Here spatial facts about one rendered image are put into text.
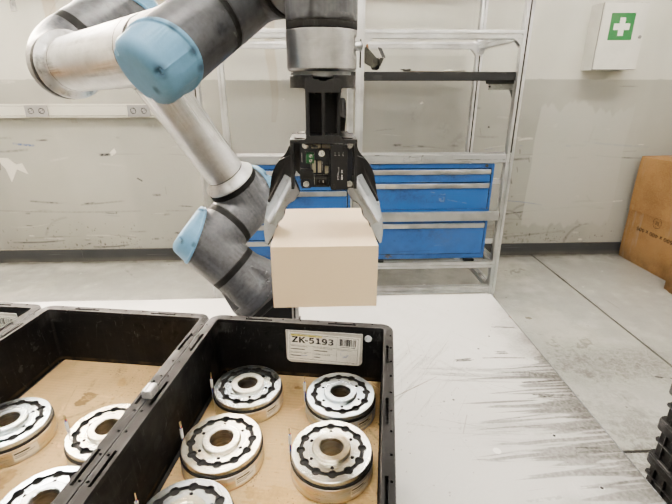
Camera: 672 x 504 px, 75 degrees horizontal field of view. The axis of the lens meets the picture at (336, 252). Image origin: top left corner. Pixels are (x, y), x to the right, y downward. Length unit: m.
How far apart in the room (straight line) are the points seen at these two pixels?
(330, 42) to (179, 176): 3.03
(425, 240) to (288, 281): 2.14
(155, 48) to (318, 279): 0.28
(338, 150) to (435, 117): 2.90
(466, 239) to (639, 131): 1.82
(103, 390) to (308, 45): 0.61
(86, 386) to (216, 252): 0.34
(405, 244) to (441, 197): 0.34
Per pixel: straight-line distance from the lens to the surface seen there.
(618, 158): 3.99
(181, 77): 0.48
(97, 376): 0.86
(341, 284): 0.50
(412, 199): 2.52
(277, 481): 0.61
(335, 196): 2.46
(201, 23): 0.50
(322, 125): 0.46
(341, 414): 0.64
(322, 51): 0.48
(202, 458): 0.61
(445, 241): 2.64
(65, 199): 3.83
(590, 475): 0.89
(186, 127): 0.92
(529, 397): 1.00
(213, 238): 0.95
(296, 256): 0.49
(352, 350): 0.72
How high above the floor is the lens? 1.29
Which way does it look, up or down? 21 degrees down
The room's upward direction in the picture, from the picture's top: straight up
